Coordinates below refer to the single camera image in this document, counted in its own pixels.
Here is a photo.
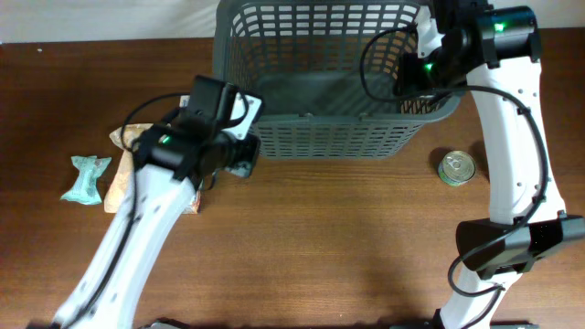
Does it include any tan vacuum food pouch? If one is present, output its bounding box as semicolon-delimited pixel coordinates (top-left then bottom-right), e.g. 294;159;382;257
103;94;203;216

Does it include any small tin can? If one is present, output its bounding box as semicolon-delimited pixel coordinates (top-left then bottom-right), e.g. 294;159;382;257
438;151;476;186

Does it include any teal snack packet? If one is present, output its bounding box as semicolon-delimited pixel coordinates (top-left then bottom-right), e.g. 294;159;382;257
60;155;112;206

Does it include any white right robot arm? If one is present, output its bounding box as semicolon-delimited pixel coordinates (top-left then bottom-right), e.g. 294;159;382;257
396;1;584;328

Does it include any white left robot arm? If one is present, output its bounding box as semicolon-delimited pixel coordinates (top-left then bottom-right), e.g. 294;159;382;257
50;76;264;328

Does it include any grey plastic basket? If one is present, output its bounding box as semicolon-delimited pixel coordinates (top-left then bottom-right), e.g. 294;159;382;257
213;0;461;160

